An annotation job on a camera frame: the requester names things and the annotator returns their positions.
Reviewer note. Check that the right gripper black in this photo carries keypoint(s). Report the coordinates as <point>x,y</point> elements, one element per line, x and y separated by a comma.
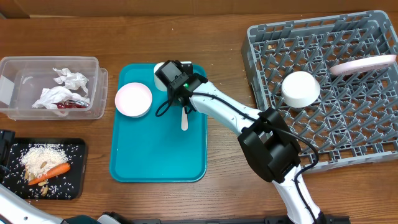
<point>176,98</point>

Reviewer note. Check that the white small bowl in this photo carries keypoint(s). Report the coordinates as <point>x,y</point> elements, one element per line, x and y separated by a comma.
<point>300,89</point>

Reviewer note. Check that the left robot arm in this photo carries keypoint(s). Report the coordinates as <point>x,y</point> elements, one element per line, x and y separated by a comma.
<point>16,210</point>

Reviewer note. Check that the orange carrot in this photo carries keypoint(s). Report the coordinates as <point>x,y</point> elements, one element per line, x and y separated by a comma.
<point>55,171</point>

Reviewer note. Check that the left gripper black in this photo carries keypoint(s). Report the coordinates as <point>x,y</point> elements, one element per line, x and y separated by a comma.
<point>7,137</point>

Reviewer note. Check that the white paper cup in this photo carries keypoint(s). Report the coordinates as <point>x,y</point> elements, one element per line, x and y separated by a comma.
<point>158,83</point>

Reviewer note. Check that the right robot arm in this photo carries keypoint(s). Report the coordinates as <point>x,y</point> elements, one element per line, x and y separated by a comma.
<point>270,148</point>

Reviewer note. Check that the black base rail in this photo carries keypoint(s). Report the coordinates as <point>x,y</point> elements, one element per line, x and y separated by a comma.
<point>115,218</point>

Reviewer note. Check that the pink bowl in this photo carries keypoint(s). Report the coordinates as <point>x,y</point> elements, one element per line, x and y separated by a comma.
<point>133,100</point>

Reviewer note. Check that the large pink plate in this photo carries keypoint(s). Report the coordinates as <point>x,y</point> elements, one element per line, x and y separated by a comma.
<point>363,65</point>

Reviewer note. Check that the teal serving tray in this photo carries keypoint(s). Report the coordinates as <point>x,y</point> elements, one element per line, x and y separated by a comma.
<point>152,149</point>

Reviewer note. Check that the white plastic fork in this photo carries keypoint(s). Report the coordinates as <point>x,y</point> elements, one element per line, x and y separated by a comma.
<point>184,120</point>

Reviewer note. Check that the clear plastic bin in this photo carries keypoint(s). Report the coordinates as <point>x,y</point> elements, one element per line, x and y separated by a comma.
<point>24,78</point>

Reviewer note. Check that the grey plastic dishwasher rack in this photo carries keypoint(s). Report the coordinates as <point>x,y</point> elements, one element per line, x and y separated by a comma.
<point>354,120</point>

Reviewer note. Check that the rice and food scraps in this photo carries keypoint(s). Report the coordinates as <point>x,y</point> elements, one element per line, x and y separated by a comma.
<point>43,158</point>

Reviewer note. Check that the white napkin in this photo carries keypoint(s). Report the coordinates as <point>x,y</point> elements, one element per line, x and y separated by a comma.
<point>71,86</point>

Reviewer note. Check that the red snack wrapper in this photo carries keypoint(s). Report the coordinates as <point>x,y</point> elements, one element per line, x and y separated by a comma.
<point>72,104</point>

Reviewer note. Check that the black plastic tray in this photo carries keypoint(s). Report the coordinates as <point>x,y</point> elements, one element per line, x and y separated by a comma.
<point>74,174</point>

